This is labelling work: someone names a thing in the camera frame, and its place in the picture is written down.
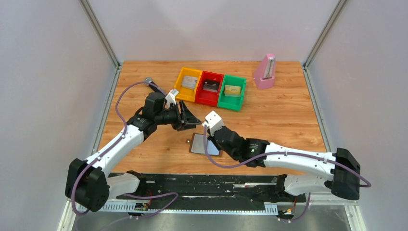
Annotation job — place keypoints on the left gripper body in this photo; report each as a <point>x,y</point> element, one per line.
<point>172,116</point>

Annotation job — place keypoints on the red plastic bin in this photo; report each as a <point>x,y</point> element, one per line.
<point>206,97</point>

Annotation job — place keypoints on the pink metronome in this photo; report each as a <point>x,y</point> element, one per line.
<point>264,75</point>

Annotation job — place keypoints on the green plastic bin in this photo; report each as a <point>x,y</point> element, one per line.
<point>231,102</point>

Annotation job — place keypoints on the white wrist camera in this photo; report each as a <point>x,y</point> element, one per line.
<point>212,123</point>
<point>170,98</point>

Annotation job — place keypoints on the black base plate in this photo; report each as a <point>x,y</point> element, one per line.
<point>216,192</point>

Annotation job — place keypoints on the black microphone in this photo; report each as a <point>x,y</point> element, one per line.
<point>150,83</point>

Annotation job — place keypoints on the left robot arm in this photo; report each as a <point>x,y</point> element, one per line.
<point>88,181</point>

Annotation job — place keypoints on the gold card in green bin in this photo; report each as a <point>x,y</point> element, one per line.
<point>232,91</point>

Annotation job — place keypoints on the black card in red bin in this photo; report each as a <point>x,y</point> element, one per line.
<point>211,85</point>

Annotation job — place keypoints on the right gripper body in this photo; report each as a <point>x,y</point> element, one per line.
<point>235,155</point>

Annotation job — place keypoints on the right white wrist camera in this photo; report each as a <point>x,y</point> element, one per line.
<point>212,123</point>

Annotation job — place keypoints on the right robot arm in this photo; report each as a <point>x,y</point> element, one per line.
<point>338,172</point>

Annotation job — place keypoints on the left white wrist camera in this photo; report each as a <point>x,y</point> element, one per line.
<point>170,98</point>

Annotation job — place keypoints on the silver card in yellow bin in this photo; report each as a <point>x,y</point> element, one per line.
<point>189,82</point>

